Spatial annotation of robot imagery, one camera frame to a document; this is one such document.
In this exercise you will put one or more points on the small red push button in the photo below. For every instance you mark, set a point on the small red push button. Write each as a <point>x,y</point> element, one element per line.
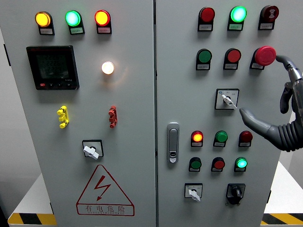
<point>219,164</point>

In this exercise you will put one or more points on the small lit green lamp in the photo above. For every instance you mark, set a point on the small lit green lamp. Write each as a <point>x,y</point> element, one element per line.
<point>241,163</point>

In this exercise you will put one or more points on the large lit green lamp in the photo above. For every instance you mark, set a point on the large lit green lamp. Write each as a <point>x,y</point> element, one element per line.
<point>73,18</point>
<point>238,14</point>

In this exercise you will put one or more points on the small unlit green lamp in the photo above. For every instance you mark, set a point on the small unlit green lamp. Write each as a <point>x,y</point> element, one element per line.
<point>221,136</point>

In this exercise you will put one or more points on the large red stop button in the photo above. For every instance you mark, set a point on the large red stop button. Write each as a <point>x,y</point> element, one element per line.
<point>265,55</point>

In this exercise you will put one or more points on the black display meter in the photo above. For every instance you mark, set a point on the black display meter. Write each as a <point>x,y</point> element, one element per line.
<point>53,68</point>

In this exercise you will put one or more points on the small lit red lamp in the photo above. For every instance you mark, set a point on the small lit red lamp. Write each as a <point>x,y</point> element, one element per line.
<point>197,136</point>

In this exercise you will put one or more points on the black door hinge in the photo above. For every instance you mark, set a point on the black door hinge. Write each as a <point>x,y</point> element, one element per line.
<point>269,196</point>
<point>51,208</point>
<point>7,55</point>

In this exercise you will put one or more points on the large unlit red lamp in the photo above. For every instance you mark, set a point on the large unlit red lamp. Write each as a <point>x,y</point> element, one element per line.
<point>207,14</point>

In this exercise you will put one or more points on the small dark red lamp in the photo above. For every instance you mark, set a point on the small dark red lamp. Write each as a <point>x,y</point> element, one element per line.
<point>246,136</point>

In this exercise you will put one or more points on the small green push button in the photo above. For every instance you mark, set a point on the small green push button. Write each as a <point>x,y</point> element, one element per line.
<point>195,164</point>

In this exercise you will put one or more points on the large green push button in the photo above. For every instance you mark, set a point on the large green push button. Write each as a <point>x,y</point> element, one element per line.
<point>204,56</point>

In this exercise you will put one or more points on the large lit red-orange lamp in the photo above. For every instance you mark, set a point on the large lit red-orange lamp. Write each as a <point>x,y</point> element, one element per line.
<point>102,17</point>

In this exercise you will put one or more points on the silver door lock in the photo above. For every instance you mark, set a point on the silver door lock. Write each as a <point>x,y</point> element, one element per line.
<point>173,142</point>

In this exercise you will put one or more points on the red and black buzzer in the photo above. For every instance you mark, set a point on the red and black buzzer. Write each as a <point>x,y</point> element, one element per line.
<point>271,13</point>

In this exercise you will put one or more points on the black and yellow striped tape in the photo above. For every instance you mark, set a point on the black and yellow striped tape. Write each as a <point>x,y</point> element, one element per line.
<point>281,218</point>
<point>30,219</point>

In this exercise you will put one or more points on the large red push button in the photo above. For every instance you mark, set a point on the large red push button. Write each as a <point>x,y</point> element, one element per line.
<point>234,55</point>

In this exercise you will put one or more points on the white lamp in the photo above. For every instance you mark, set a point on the white lamp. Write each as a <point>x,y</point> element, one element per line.
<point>108,68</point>

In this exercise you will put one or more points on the large yellow lamp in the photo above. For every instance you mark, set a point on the large yellow lamp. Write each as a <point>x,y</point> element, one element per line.
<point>43,19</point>

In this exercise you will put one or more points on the pale grey cabinet door with lock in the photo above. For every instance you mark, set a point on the pale grey cabinet door with lock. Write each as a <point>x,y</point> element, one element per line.
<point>180,94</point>

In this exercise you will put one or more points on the red warning triangle sign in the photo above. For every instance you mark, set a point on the red warning triangle sign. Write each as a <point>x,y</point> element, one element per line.
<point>104,208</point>

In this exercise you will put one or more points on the small label plate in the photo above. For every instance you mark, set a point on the small label plate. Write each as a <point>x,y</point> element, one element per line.
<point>196,144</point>
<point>266,26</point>
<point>76,30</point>
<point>194,170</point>
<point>244,144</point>
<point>235,27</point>
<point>256,66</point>
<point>216,170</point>
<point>203,67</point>
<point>205,27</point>
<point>46,31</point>
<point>219,144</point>
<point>239,170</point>
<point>104,30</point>
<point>230,66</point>

